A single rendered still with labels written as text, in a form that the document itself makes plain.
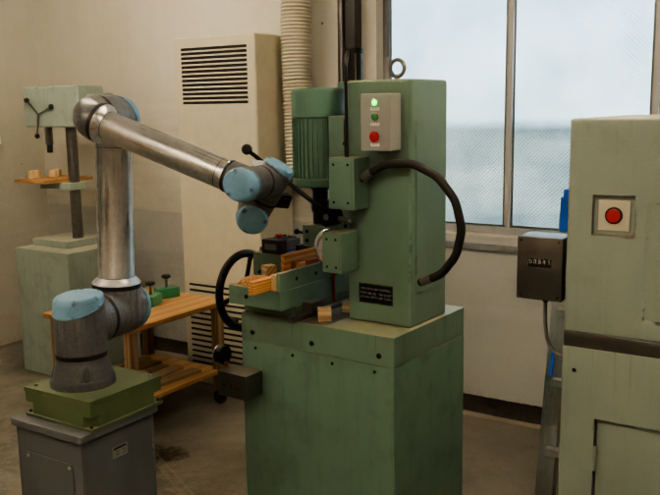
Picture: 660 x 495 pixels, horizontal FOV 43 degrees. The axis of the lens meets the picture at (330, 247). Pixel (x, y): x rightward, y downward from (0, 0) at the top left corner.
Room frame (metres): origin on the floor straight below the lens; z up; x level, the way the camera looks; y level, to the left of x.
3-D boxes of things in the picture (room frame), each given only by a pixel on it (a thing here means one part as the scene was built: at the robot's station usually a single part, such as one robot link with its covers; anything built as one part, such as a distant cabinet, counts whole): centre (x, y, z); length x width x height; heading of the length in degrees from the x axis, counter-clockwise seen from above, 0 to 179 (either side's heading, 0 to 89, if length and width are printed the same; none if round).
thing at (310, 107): (2.68, 0.03, 1.35); 0.18 x 0.18 x 0.31
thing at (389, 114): (2.38, -0.15, 1.40); 0.10 x 0.06 x 0.16; 54
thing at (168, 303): (3.85, 0.92, 0.32); 0.66 x 0.57 x 0.64; 146
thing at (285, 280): (2.68, -0.02, 0.93); 0.60 x 0.02 x 0.06; 144
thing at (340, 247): (2.45, -0.03, 1.02); 0.09 x 0.07 x 0.12; 144
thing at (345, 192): (2.43, -0.06, 1.23); 0.09 x 0.08 x 0.15; 54
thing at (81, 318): (2.41, 0.74, 0.83); 0.17 x 0.15 x 0.18; 156
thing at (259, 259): (2.82, 0.17, 0.92); 0.15 x 0.13 x 0.09; 144
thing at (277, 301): (2.77, 0.10, 0.87); 0.61 x 0.30 x 0.06; 144
